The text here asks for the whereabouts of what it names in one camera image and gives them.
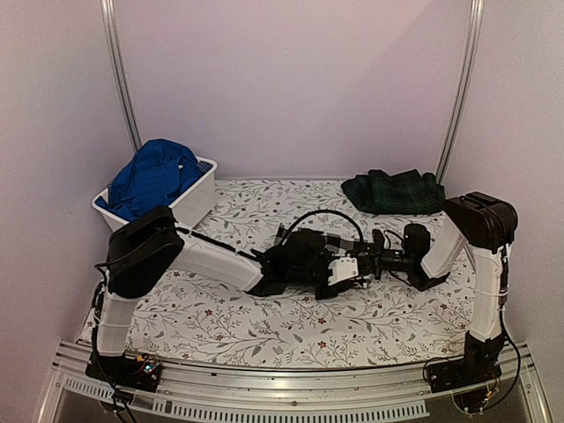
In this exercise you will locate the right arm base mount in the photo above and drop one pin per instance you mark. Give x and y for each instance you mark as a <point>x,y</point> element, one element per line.
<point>462,372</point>

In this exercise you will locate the blue garment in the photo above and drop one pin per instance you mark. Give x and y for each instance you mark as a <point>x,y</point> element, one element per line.
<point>159,172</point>

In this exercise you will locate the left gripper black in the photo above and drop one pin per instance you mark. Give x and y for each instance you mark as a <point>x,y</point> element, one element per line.
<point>340,287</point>

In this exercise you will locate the front aluminium rail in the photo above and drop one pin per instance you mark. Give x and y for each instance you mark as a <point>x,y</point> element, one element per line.
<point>200,392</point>

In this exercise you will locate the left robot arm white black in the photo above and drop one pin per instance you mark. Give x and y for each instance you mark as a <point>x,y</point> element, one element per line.
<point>140,252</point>

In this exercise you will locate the black white checkered shirt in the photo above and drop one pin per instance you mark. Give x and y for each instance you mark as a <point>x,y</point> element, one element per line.
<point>332,242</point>

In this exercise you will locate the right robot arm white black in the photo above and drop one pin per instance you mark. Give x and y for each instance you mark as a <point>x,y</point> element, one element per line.
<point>476,223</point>

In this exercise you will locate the right aluminium frame post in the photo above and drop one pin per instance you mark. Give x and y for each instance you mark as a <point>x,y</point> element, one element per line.
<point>471,48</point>

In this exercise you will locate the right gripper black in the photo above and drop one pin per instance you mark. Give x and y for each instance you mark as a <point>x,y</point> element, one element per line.
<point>370,257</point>

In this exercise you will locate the floral patterned table mat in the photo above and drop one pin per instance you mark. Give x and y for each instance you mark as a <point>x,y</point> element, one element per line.
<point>388,322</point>

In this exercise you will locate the white plastic laundry bin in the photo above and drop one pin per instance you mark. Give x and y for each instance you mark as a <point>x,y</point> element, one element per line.
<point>189,208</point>

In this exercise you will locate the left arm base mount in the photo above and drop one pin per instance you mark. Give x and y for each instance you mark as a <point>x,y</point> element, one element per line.
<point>139,373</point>

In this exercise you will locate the green plaid pleated skirt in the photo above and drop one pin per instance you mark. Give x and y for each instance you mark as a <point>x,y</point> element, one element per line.
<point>407,193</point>

